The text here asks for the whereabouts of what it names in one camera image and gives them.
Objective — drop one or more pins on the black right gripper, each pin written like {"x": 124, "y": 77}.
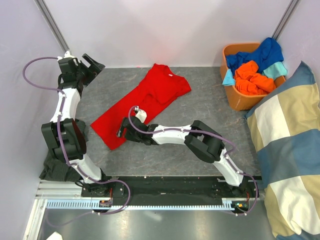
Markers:
{"x": 120, "y": 132}

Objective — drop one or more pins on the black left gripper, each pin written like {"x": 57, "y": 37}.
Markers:
{"x": 95, "y": 66}

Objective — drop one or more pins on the red t shirt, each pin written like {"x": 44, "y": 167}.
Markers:
{"x": 159, "y": 88}

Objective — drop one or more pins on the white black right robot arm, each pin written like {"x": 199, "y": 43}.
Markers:
{"x": 205, "y": 143}

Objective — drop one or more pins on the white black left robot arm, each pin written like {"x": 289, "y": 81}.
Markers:
{"x": 68, "y": 101}

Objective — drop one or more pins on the dark green striped folded shirt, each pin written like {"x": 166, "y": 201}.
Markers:
{"x": 53, "y": 170}

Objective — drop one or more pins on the orange plastic laundry basket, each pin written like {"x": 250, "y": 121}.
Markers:
{"x": 237, "y": 100}

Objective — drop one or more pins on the orange t shirt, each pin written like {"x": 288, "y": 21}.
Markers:
{"x": 249, "y": 82}

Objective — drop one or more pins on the white object bottom left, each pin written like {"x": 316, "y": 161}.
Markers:
{"x": 55, "y": 236}

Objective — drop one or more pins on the blue and teal t shirt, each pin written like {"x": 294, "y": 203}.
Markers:
{"x": 267, "y": 55}

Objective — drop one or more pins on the blue and beige checked pillow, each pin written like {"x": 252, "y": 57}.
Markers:
{"x": 285, "y": 130}

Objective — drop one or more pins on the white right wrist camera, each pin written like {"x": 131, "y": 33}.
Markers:
{"x": 140, "y": 114}

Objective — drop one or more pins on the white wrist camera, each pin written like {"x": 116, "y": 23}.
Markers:
{"x": 67, "y": 54}
{"x": 140, "y": 114}

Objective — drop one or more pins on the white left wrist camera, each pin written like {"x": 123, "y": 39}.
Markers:
{"x": 67, "y": 54}

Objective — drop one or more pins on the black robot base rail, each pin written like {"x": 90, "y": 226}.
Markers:
{"x": 162, "y": 185}

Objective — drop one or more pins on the aluminium corner frame post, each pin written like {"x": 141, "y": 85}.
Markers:
{"x": 46, "y": 13}

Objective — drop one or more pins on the light blue slotted cable duct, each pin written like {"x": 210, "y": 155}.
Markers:
{"x": 95, "y": 204}

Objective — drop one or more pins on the right aluminium corner post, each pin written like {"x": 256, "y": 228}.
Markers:
{"x": 289, "y": 11}

